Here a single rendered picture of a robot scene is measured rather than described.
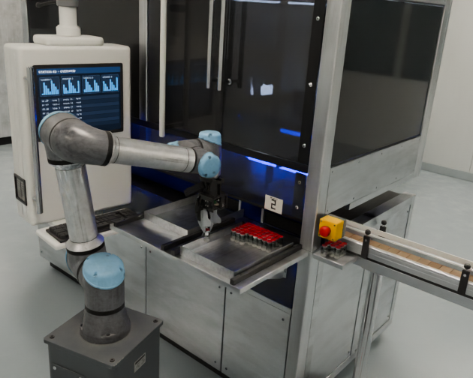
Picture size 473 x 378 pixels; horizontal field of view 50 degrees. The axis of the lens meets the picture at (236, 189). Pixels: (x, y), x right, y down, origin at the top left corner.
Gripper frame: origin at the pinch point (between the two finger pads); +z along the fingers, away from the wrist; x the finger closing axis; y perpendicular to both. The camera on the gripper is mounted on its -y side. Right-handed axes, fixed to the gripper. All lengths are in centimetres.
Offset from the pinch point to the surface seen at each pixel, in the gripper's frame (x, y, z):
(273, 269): 10.6, 23.5, 11.9
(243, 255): 10.1, 9.5, 11.2
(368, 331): 47, 44, 45
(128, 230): -9.0, -34.8, 9.3
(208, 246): 5.3, -4.1, 10.5
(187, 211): 22.4, -35.4, 9.6
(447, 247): 282, -10, 103
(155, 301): 27, -66, 70
